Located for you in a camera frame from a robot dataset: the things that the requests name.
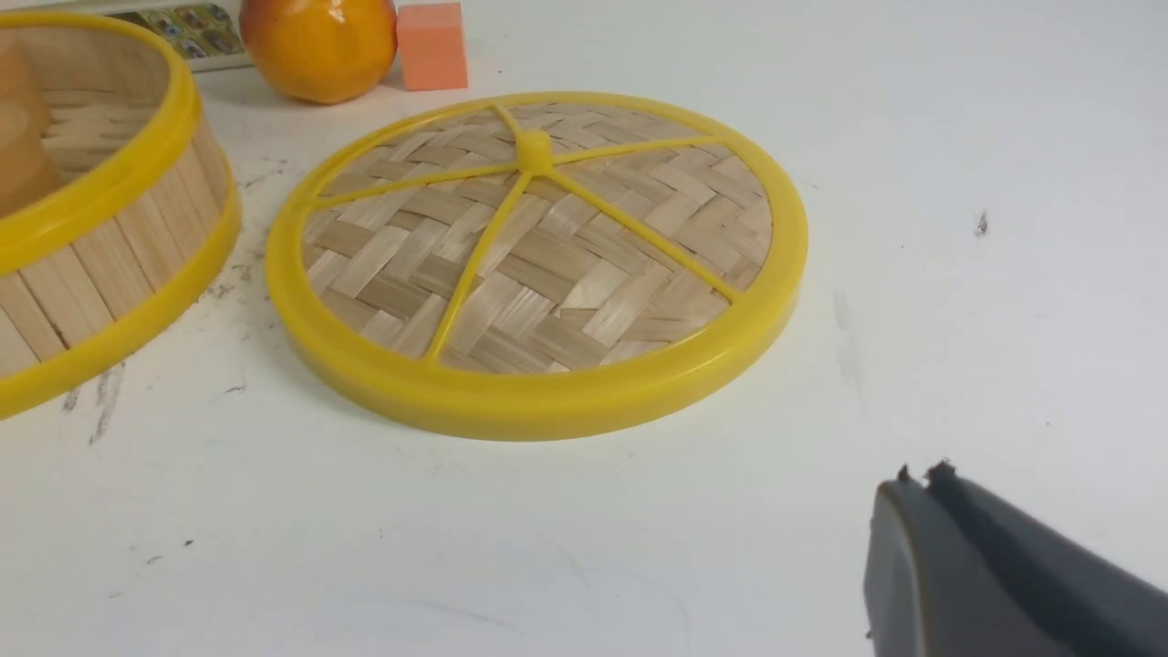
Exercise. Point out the green lidded plastic box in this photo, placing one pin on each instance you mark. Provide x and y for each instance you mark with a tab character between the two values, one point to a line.
205	33

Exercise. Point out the yellow woven bamboo steamer lid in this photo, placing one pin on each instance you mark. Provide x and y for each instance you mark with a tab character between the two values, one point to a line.
538	266

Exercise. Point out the tan object inside steamer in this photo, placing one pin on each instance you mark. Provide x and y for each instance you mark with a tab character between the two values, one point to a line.
28	174

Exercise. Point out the yellow bamboo steamer basket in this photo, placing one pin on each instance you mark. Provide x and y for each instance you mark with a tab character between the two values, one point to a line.
147	217

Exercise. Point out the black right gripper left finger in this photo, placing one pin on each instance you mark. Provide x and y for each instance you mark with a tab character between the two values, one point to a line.
943	578

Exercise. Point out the orange toy pepper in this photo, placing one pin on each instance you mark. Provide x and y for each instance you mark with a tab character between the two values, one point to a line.
324	52

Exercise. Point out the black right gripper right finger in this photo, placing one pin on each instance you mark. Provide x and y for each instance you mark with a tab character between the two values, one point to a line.
1058	557

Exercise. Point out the salmon pink foam block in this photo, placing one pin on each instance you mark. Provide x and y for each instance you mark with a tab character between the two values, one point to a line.
431	47

